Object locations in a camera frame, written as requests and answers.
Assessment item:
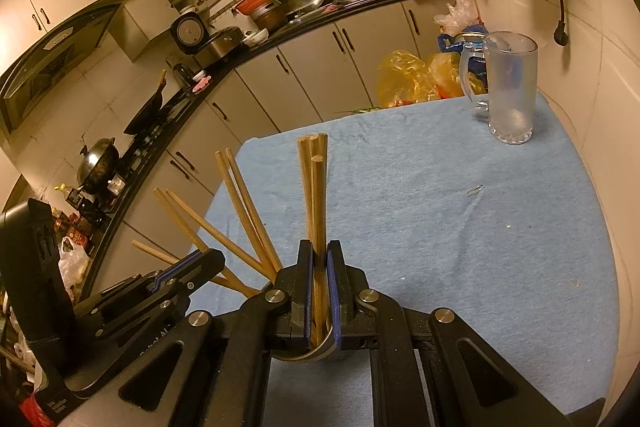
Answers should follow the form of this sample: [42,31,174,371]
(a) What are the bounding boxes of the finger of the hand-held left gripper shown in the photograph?
[149,248,227,309]
[97,250,212,306]

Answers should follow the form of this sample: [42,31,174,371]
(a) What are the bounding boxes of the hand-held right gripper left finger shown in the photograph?
[119,239,315,427]

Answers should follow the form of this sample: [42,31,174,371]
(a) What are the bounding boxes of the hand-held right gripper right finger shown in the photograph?
[325,239,576,427]

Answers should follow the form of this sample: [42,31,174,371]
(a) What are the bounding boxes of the wooden chopstick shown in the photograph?
[131,241,261,301]
[310,156,329,348]

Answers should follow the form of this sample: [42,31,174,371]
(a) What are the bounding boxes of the metal utensil holder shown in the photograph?
[272,327,342,364]

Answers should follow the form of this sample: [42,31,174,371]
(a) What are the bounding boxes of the bunch of wooden chopsticks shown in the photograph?
[152,133,331,348]

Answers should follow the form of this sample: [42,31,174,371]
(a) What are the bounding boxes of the white plastic bag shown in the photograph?
[56,234,92,289]
[433,0,479,34]

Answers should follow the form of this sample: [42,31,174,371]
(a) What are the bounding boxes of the row of condiment bottles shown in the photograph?
[50,182,112,249]

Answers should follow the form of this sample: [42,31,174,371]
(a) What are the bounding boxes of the blue table cloth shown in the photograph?
[185,89,621,427]

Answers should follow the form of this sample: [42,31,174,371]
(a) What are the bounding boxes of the metal wok with lid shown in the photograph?
[76,137,122,194]

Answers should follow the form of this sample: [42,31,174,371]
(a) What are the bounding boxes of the black frying pan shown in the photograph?
[123,69,174,136]

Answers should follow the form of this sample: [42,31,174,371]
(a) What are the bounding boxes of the black kettle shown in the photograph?
[172,63,197,88]

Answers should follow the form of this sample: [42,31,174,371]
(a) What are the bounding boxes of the lower kitchen cabinets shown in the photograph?
[80,0,474,304]

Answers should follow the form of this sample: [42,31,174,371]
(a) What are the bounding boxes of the yellow plastic bag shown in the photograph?
[427,52,467,101]
[376,50,434,108]

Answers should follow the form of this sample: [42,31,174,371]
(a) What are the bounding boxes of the black rice cooker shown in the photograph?
[170,13,247,68]

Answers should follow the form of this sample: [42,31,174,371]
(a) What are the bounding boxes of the range hood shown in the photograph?
[0,0,127,128]

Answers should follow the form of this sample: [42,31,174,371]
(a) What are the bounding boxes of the white bowl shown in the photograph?
[241,28,270,48]

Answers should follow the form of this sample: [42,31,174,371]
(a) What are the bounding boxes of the dark cooking pot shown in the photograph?
[250,2,292,34]

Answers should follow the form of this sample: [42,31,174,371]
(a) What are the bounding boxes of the frosted glass mug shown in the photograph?
[459,32,540,145]

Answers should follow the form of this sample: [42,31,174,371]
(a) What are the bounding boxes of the black kitchen countertop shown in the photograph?
[75,0,464,299]

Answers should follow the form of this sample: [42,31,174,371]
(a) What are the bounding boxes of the blue bag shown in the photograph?
[438,22,489,96]

